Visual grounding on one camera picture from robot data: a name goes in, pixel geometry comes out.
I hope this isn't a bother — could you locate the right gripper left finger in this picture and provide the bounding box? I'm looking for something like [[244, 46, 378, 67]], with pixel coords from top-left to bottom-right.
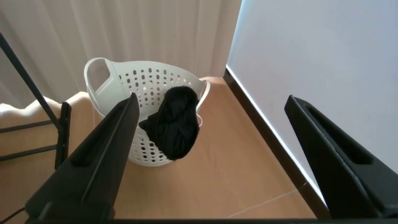
[[24, 92, 141, 222]]

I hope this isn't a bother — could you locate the black clothes rack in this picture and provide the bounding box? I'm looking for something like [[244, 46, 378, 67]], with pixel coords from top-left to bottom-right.
[[0, 32, 72, 170]]

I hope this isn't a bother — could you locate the black garment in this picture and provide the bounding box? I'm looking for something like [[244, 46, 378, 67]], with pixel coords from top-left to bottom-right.
[[138, 86, 200, 161]]

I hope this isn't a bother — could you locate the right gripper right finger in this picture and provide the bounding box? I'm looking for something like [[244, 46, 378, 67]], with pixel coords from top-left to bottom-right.
[[284, 95, 398, 218]]

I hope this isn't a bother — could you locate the beige curtain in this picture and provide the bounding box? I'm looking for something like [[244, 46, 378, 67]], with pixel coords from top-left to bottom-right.
[[0, 0, 243, 110]]

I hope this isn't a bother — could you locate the white laundry basket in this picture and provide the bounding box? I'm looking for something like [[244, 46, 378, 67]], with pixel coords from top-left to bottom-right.
[[83, 57, 211, 167]]

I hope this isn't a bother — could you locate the black cable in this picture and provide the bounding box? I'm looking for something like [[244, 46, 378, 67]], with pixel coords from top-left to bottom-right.
[[0, 206, 26, 224]]

